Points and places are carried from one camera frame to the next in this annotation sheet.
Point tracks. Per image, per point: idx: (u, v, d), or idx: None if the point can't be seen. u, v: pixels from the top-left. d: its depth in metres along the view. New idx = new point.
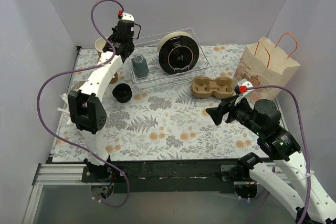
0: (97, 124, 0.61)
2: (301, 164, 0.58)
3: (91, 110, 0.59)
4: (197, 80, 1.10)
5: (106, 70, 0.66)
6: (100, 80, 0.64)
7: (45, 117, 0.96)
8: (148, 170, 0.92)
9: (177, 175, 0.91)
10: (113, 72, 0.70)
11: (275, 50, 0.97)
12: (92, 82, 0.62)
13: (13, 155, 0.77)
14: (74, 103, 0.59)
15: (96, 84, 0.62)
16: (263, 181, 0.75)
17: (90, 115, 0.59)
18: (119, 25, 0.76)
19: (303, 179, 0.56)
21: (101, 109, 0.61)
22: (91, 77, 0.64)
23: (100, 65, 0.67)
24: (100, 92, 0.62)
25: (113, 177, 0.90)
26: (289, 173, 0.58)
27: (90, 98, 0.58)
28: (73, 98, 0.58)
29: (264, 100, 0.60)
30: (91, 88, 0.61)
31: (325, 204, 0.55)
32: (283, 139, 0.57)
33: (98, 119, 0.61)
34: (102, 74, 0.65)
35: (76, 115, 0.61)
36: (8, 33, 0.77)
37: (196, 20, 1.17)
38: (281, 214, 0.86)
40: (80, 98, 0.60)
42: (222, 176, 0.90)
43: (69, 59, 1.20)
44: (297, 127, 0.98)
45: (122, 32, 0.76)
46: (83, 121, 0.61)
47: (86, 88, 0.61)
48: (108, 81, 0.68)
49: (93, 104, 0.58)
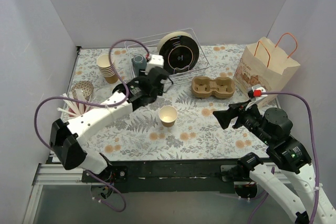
0: (68, 163, 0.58)
2: (311, 177, 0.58)
3: (65, 151, 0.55)
4: (197, 80, 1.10)
5: (106, 112, 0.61)
6: (93, 121, 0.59)
7: (45, 117, 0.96)
8: (148, 170, 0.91)
9: (177, 175, 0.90)
10: (115, 117, 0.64)
11: (275, 50, 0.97)
12: (83, 120, 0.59)
13: (14, 155, 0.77)
14: (55, 136, 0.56)
15: (86, 124, 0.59)
16: (264, 184, 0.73)
17: (63, 155, 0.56)
18: (151, 71, 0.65)
19: (312, 192, 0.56)
21: (77, 153, 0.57)
22: (87, 114, 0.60)
23: (104, 104, 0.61)
24: (85, 134, 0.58)
25: (113, 177, 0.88)
26: (298, 185, 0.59)
27: (70, 137, 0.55)
28: (55, 129, 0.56)
29: (275, 109, 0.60)
30: (79, 127, 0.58)
31: (329, 216, 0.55)
32: (295, 151, 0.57)
33: (69, 162, 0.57)
34: (98, 116, 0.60)
35: (52, 145, 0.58)
36: (8, 33, 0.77)
37: (196, 20, 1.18)
38: (281, 214, 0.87)
40: (62, 130, 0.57)
42: (222, 176, 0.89)
43: (69, 59, 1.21)
44: (298, 127, 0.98)
45: (150, 80, 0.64)
46: (56, 152, 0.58)
47: (75, 125, 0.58)
48: (104, 124, 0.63)
49: (68, 147, 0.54)
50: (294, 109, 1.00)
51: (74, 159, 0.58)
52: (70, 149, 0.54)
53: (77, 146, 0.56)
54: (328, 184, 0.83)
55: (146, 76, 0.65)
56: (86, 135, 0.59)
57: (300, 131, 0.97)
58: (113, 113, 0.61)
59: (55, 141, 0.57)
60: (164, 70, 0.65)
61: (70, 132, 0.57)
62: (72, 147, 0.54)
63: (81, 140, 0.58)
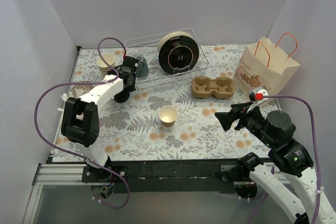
0: (89, 137, 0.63)
2: (313, 180, 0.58)
3: (86, 119, 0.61)
4: (197, 79, 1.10)
5: (108, 86, 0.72)
6: (101, 93, 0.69)
7: (44, 117, 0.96)
8: (148, 170, 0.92)
9: (177, 175, 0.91)
10: (112, 93, 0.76)
11: (275, 51, 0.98)
12: (93, 93, 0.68)
13: (14, 155, 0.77)
14: (71, 112, 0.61)
15: (96, 95, 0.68)
16: (264, 184, 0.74)
17: (85, 124, 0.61)
18: (126, 59, 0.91)
19: (313, 195, 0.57)
21: (94, 123, 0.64)
22: (93, 90, 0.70)
23: (103, 83, 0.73)
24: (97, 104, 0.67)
25: (113, 177, 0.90)
26: (300, 188, 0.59)
27: (88, 105, 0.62)
28: (71, 104, 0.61)
29: (278, 113, 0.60)
30: (91, 99, 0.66)
31: (330, 219, 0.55)
32: (297, 155, 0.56)
33: (91, 131, 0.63)
34: (103, 89, 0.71)
35: (69, 124, 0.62)
36: (8, 33, 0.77)
37: (196, 21, 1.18)
38: (281, 215, 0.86)
40: (76, 105, 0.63)
42: (222, 176, 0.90)
43: (69, 58, 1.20)
44: (298, 127, 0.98)
45: (127, 65, 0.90)
46: (74, 131, 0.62)
47: (87, 98, 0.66)
48: (106, 98, 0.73)
49: (90, 112, 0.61)
50: (294, 109, 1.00)
51: (92, 130, 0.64)
52: (92, 115, 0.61)
53: (95, 113, 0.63)
54: (328, 185, 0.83)
55: (124, 64, 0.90)
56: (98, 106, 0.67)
57: (300, 130, 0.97)
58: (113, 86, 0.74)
59: (71, 118, 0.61)
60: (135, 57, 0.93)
61: (86, 103, 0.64)
62: (93, 113, 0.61)
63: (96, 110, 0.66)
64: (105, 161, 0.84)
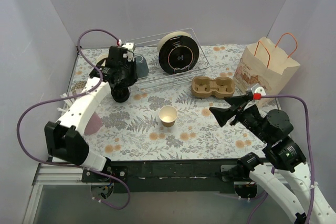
0: (77, 158, 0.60)
2: (306, 175, 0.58)
3: (70, 145, 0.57)
4: (197, 79, 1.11)
5: (91, 98, 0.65)
6: (83, 109, 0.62)
7: (44, 117, 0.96)
8: (148, 170, 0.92)
9: (176, 175, 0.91)
10: (98, 99, 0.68)
11: (275, 50, 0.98)
12: (73, 113, 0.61)
13: (14, 155, 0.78)
14: (52, 138, 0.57)
15: (77, 114, 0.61)
16: (264, 184, 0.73)
17: (69, 149, 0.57)
18: (112, 50, 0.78)
19: (307, 190, 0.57)
21: (80, 143, 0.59)
22: (73, 106, 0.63)
23: (84, 93, 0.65)
24: (81, 124, 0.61)
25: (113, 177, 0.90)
26: (294, 183, 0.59)
27: (69, 130, 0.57)
28: (50, 131, 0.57)
29: (277, 111, 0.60)
30: (72, 120, 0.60)
31: (326, 215, 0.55)
32: (290, 150, 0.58)
33: (77, 153, 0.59)
34: (85, 103, 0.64)
35: (53, 149, 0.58)
36: (8, 33, 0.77)
37: (196, 21, 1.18)
38: (281, 215, 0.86)
40: (58, 130, 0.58)
42: (222, 176, 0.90)
43: (69, 59, 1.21)
44: (299, 127, 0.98)
45: (114, 58, 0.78)
46: (61, 155, 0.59)
47: (67, 120, 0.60)
48: (93, 109, 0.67)
49: (72, 139, 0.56)
50: (295, 109, 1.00)
51: (80, 150, 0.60)
52: (74, 140, 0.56)
53: (80, 136, 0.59)
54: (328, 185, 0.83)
55: (111, 57, 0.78)
56: (82, 124, 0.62)
57: (300, 130, 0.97)
58: (96, 96, 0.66)
59: (55, 142, 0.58)
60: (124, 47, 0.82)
61: (66, 127, 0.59)
62: (75, 138, 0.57)
63: (81, 131, 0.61)
64: (103, 163, 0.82)
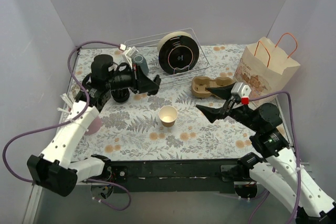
0: (64, 190, 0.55)
2: (291, 159, 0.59)
3: (54, 180, 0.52)
4: (197, 79, 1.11)
5: (76, 126, 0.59)
6: (67, 141, 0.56)
7: (44, 117, 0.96)
8: (148, 170, 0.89)
9: (176, 175, 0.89)
10: (86, 126, 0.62)
11: (275, 50, 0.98)
12: (58, 145, 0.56)
13: (14, 155, 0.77)
14: (36, 173, 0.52)
15: (62, 147, 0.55)
16: (264, 182, 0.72)
17: (55, 184, 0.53)
18: (93, 66, 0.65)
19: (294, 173, 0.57)
21: (66, 176, 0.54)
22: (57, 137, 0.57)
23: (69, 121, 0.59)
24: (65, 157, 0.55)
25: (113, 177, 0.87)
26: (281, 169, 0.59)
27: (52, 165, 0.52)
28: (32, 167, 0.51)
29: (269, 105, 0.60)
30: (55, 153, 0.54)
31: (317, 197, 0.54)
32: (272, 137, 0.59)
33: (64, 187, 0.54)
34: (70, 133, 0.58)
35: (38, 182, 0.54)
36: (8, 33, 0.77)
37: (196, 21, 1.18)
38: (281, 215, 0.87)
40: (41, 164, 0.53)
42: (222, 176, 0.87)
43: (69, 58, 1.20)
44: (299, 127, 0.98)
45: (97, 75, 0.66)
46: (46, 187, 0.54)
47: (51, 153, 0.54)
48: (79, 138, 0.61)
49: (56, 174, 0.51)
50: (295, 109, 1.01)
51: (66, 184, 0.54)
52: (58, 177, 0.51)
53: (66, 169, 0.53)
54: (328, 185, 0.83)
55: (93, 74, 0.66)
56: (68, 156, 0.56)
57: (300, 130, 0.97)
58: (82, 123, 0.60)
59: (40, 177, 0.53)
60: (107, 57, 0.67)
61: (50, 162, 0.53)
62: (60, 174, 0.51)
63: (66, 163, 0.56)
64: (102, 168, 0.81)
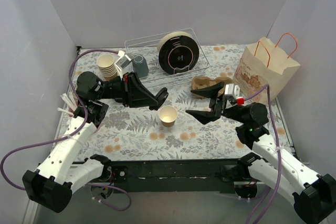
0: (59, 206, 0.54)
2: (271, 142, 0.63)
3: (49, 196, 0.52)
4: (197, 80, 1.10)
5: (72, 142, 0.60)
6: (64, 156, 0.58)
7: (44, 117, 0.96)
8: (148, 170, 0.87)
9: (177, 175, 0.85)
10: (82, 142, 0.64)
11: (275, 50, 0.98)
12: (54, 160, 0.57)
13: (14, 155, 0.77)
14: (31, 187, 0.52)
15: (58, 162, 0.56)
16: (262, 176, 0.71)
17: (49, 201, 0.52)
18: (79, 89, 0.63)
19: (274, 153, 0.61)
21: (61, 193, 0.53)
22: (53, 152, 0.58)
23: (66, 137, 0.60)
24: (61, 172, 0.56)
25: (113, 177, 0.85)
26: (265, 153, 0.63)
27: (48, 181, 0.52)
28: (28, 181, 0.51)
29: (259, 105, 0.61)
30: (51, 169, 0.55)
31: (300, 171, 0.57)
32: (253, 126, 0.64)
33: (58, 203, 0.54)
34: (66, 149, 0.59)
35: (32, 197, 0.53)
36: (8, 33, 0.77)
37: (196, 21, 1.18)
38: (280, 214, 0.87)
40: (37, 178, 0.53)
42: (222, 176, 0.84)
43: (69, 59, 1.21)
44: (298, 127, 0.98)
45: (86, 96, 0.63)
46: (41, 203, 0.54)
47: (46, 169, 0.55)
48: (75, 154, 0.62)
49: (51, 191, 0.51)
50: (295, 109, 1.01)
51: (60, 201, 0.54)
52: (52, 193, 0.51)
53: (61, 185, 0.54)
54: None
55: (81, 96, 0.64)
56: (63, 172, 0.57)
57: (300, 130, 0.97)
58: (79, 139, 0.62)
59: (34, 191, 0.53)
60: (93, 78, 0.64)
61: (46, 177, 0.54)
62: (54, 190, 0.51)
63: (61, 179, 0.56)
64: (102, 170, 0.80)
